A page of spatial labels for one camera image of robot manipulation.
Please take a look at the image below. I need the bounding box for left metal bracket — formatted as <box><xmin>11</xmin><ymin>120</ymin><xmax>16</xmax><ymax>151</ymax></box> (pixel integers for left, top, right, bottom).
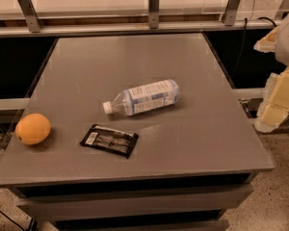
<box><xmin>17</xmin><ymin>0</ymin><xmax>40</xmax><ymax>33</ymax></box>

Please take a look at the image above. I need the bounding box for clear blue-label plastic bottle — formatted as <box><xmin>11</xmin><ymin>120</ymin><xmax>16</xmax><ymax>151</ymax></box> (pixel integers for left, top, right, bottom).
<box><xmin>103</xmin><ymin>79</ymin><xmax>180</xmax><ymax>116</ymax></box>

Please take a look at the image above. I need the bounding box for black cable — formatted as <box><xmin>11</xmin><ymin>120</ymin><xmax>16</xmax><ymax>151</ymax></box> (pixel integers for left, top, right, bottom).
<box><xmin>232</xmin><ymin>16</ymin><xmax>277</xmax><ymax>79</ymax></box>
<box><xmin>0</xmin><ymin>203</ymin><xmax>39</xmax><ymax>231</ymax></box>

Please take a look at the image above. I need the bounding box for right metal bracket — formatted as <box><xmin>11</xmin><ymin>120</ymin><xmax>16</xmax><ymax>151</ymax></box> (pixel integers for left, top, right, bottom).
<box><xmin>222</xmin><ymin>0</ymin><xmax>241</xmax><ymax>26</ymax></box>

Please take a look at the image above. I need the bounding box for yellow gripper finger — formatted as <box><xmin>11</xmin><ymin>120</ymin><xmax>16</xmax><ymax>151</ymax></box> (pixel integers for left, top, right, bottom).
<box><xmin>253</xmin><ymin>27</ymin><xmax>278</xmax><ymax>53</ymax></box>
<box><xmin>254</xmin><ymin>66</ymin><xmax>289</xmax><ymax>133</ymax></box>

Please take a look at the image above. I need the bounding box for black snack packet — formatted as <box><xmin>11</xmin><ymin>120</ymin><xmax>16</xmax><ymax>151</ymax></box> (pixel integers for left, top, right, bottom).
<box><xmin>80</xmin><ymin>124</ymin><xmax>139</xmax><ymax>159</ymax></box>

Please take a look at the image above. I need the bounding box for metal bracket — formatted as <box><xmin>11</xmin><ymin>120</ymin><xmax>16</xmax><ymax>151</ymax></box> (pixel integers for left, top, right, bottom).
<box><xmin>17</xmin><ymin>0</ymin><xmax>40</xmax><ymax>33</ymax></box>
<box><xmin>222</xmin><ymin>0</ymin><xmax>241</xmax><ymax>26</ymax></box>
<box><xmin>148</xmin><ymin>0</ymin><xmax>159</xmax><ymax>29</ymax></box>

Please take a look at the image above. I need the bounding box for middle metal bracket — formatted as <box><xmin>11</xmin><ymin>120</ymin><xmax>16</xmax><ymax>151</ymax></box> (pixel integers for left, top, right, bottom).
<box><xmin>148</xmin><ymin>0</ymin><xmax>159</xmax><ymax>29</ymax></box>

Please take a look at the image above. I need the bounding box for grey drawer front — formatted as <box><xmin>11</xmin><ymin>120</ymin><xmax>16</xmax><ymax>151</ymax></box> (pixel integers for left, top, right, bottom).
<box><xmin>17</xmin><ymin>184</ymin><xmax>253</xmax><ymax>222</ymax></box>

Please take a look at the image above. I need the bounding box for black cable bottom left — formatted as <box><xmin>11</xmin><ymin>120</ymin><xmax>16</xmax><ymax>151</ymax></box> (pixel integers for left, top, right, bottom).
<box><xmin>0</xmin><ymin>203</ymin><xmax>39</xmax><ymax>231</ymax></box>

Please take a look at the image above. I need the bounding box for black cable on right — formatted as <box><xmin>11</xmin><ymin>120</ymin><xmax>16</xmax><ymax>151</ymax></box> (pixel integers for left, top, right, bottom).
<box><xmin>232</xmin><ymin>16</ymin><xmax>277</xmax><ymax>79</ymax></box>

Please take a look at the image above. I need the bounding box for orange fruit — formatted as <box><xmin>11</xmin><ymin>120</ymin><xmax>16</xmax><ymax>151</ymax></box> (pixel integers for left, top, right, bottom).
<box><xmin>14</xmin><ymin>114</ymin><xmax>51</xmax><ymax>145</ymax></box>

